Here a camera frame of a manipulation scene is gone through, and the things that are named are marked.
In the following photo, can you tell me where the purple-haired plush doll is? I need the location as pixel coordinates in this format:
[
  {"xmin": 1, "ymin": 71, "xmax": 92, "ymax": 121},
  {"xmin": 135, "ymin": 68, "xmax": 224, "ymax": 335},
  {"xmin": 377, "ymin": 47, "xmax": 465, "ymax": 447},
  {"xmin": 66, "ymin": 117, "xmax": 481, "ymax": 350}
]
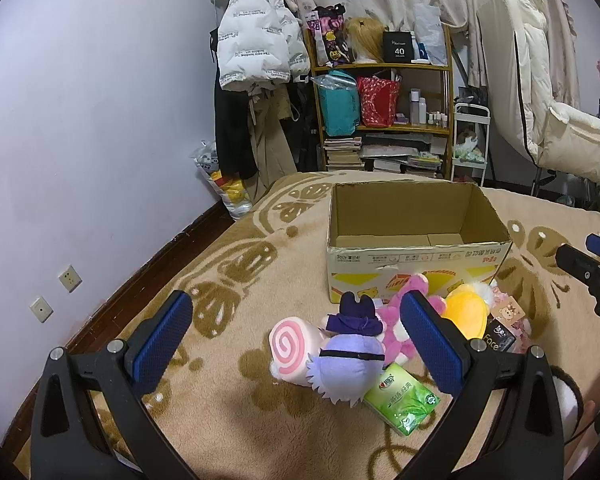
[{"xmin": 305, "ymin": 291, "xmax": 387, "ymax": 409}]

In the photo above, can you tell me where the pink swirl roll plush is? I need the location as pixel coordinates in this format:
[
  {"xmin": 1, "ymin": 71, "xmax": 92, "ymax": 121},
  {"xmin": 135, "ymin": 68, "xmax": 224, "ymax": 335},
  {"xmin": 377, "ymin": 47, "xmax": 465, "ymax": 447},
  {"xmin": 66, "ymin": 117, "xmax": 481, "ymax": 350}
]
[{"xmin": 269, "ymin": 317, "xmax": 327, "ymax": 387}]

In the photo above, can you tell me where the translucent plastic bag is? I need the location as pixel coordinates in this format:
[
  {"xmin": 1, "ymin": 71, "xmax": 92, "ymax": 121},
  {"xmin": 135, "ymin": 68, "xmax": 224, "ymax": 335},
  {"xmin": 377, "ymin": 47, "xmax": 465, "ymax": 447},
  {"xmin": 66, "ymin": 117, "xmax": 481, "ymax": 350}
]
[{"xmin": 413, "ymin": 2, "xmax": 449, "ymax": 66}]

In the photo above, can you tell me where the wooden shelf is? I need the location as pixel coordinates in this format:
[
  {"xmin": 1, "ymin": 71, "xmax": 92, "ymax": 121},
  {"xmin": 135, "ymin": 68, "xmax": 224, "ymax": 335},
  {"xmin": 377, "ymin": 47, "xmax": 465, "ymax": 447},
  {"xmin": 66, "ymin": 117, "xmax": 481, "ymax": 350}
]
[{"xmin": 304, "ymin": 21, "xmax": 456, "ymax": 182}]

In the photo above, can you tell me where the white padded chair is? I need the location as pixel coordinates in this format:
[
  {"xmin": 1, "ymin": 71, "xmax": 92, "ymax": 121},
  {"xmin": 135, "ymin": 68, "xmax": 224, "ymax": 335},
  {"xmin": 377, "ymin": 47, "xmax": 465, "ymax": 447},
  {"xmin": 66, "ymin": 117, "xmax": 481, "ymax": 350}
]
[{"xmin": 476, "ymin": 0, "xmax": 600, "ymax": 197}]

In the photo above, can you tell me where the black box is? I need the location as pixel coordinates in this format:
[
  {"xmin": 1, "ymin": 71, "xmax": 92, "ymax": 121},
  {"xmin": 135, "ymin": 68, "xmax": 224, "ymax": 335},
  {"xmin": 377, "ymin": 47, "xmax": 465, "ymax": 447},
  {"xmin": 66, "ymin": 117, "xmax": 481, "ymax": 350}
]
[{"xmin": 382, "ymin": 30, "xmax": 415, "ymax": 63}]

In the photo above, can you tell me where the dark hanging garment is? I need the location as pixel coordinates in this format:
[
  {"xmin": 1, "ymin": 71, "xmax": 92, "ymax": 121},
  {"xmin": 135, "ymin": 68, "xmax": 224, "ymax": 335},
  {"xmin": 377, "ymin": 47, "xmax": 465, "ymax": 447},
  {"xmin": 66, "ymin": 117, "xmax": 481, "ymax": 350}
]
[{"xmin": 285, "ymin": 79, "xmax": 327, "ymax": 174}]

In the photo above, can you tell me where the white fluffy plush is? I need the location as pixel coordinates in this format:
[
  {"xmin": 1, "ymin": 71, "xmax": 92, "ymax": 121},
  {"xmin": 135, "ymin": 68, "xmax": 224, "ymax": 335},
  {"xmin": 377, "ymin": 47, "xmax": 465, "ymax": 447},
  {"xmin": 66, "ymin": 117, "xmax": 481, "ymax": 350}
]
[{"xmin": 549, "ymin": 364, "xmax": 582, "ymax": 442}]

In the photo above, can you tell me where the yellow plush toy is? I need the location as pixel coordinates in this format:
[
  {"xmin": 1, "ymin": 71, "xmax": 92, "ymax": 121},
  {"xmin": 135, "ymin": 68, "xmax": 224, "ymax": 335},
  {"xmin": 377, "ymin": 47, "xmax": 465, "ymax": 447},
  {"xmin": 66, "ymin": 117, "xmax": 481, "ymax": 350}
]
[{"xmin": 439, "ymin": 282, "xmax": 497, "ymax": 342}]

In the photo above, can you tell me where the black tissue pack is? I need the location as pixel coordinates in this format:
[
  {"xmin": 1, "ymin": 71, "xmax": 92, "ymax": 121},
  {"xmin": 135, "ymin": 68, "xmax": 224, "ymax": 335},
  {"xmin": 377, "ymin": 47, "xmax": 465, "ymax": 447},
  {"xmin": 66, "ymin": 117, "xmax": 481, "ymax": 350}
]
[{"xmin": 481, "ymin": 316, "xmax": 517, "ymax": 355}]

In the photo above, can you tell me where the green tissue pack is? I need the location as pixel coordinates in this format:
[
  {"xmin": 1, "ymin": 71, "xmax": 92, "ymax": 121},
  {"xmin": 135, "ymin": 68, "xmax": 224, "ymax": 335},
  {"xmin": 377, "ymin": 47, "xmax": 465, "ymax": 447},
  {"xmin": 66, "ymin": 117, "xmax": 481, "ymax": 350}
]
[{"xmin": 363, "ymin": 362, "xmax": 441, "ymax": 437}]

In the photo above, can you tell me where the red patterned bag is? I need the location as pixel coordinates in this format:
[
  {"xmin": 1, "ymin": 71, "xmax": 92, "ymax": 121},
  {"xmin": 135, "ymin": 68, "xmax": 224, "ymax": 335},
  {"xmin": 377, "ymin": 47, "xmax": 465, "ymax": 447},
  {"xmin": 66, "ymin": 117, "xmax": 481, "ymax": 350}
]
[{"xmin": 357, "ymin": 75, "xmax": 401, "ymax": 128}]

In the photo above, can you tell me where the black hanging garment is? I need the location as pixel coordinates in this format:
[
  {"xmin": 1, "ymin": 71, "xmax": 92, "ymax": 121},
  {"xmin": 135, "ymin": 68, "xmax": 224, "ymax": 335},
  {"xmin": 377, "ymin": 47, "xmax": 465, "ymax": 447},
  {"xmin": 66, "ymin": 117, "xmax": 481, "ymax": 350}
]
[{"xmin": 213, "ymin": 76, "xmax": 259, "ymax": 182}]

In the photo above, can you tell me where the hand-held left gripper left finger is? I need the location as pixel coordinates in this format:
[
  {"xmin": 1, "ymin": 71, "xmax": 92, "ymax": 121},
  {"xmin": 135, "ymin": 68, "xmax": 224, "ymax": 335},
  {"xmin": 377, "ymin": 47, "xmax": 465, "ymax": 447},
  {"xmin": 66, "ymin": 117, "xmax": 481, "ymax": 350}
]
[{"xmin": 30, "ymin": 290, "xmax": 196, "ymax": 480}]

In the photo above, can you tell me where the beige hanging coat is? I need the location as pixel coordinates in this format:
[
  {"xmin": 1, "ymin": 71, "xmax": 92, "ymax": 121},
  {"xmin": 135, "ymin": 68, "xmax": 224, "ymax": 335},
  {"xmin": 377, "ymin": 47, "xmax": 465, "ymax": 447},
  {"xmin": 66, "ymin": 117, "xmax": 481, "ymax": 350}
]
[{"xmin": 246, "ymin": 84, "xmax": 299, "ymax": 202}]

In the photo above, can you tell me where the white puffer jacket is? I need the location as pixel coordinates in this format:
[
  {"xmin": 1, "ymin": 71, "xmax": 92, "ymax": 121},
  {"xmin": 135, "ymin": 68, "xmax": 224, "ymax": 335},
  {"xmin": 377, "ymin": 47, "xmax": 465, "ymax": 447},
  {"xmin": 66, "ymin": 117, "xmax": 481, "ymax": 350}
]
[{"xmin": 215, "ymin": 0, "xmax": 312, "ymax": 92}]

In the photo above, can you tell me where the white wall socket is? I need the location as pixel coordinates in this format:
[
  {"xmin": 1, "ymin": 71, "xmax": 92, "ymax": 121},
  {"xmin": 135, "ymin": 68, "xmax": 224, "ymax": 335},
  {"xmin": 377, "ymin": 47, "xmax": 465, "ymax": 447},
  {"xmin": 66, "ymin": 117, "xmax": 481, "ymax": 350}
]
[
  {"xmin": 58, "ymin": 264, "xmax": 83, "ymax": 294},
  {"xmin": 29, "ymin": 297, "xmax": 54, "ymax": 324}
]

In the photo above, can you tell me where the stack of books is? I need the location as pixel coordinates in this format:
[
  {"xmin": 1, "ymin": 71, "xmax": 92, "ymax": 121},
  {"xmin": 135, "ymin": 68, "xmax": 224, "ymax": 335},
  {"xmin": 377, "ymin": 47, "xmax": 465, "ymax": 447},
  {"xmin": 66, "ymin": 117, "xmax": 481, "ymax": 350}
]
[{"xmin": 322, "ymin": 135, "xmax": 364, "ymax": 172}]

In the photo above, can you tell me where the pink black printed bag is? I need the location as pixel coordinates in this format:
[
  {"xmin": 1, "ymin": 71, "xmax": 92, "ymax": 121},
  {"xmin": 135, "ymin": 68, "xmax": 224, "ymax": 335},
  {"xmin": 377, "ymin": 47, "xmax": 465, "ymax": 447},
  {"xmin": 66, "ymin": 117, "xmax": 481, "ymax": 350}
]
[{"xmin": 306, "ymin": 4, "xmax": 354, "ymax": 67}]

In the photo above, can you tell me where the plastic bag with yellow contents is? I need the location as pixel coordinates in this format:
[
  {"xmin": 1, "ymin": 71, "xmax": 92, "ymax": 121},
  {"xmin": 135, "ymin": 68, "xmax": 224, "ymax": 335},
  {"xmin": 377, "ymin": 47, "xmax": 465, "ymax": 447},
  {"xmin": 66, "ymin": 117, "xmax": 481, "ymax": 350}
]
[{"xmin": 194, "ymin": 139, "xmax": 254, "ymax": 219}]

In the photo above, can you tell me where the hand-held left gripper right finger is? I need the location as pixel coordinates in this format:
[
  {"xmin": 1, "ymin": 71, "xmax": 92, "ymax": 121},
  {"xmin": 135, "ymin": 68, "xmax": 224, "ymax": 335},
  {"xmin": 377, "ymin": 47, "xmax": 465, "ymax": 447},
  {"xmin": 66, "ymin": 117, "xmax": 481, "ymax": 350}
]
[{"xmin": 395, "ymin": 291, "xmax": 566, "ymax": 480}]

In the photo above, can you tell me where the teal bag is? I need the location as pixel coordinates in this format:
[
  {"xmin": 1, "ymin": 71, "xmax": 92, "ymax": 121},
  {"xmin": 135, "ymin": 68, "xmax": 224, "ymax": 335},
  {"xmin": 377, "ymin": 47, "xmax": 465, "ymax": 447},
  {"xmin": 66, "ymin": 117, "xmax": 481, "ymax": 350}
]
[{"xmin": 312, "ymin": 70, "xmax": 362, "ymax": 137}]

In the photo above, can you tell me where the pile of magazines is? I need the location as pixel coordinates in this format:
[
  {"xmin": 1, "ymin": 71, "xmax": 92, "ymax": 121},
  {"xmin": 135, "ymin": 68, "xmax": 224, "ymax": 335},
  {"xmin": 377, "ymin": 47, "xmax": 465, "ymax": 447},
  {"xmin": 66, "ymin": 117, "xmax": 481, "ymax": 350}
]
[{"xmin": 361, "ymin": 134, "xmax": 445, "ymax": 179}]

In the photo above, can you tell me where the pink bear-print packet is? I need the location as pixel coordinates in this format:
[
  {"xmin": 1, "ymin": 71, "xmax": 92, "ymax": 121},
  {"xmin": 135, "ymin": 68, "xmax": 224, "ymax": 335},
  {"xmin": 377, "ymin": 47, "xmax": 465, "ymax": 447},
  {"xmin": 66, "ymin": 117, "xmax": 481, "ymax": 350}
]
[{"xmin": 490, "ymin": 294, "xmax": 527, "ymax": 327}]

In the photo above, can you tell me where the cardboard box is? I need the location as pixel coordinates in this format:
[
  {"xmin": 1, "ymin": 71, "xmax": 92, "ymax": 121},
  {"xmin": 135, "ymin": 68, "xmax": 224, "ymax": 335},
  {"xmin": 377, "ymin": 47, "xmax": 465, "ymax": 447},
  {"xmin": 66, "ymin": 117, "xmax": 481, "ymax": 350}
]
[{"xmin": 326, "ymin": 181, "xmax": 513, "ymax": 306}]

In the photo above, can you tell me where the magenta bear plush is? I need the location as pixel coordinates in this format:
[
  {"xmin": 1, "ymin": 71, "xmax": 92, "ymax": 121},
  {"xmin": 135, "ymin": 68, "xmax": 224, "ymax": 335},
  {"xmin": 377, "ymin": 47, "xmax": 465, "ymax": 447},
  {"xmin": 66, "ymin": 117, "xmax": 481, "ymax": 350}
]
[{"xmin": 375, "ymin": 273, "xmax": 447, "ymax": 367}]

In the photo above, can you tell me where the blond wig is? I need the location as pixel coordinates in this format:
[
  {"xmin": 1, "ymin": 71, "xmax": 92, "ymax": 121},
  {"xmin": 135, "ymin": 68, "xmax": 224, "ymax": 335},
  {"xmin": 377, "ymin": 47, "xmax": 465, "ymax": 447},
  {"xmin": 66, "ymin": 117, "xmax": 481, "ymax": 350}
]
[{"xmin": 343, "ymin": 17, "xmax": 387, "ymax": 65}]

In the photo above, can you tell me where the green white bundle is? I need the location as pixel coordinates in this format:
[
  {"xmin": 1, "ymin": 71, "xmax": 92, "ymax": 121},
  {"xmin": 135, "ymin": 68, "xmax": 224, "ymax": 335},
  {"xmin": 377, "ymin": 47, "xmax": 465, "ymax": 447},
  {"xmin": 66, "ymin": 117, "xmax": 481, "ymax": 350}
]
[{"xmin": 454, "ymin": 131, "xmax": 484, "ymax": 164}]

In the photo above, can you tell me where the white wire cart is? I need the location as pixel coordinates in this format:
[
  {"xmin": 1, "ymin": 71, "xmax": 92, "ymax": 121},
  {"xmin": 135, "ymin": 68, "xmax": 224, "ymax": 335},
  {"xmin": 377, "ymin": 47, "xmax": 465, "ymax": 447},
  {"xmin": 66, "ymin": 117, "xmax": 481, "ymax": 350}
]
[{"xmin": 451, "ymin": 102, "xmax": 492, "ymax": 187}]

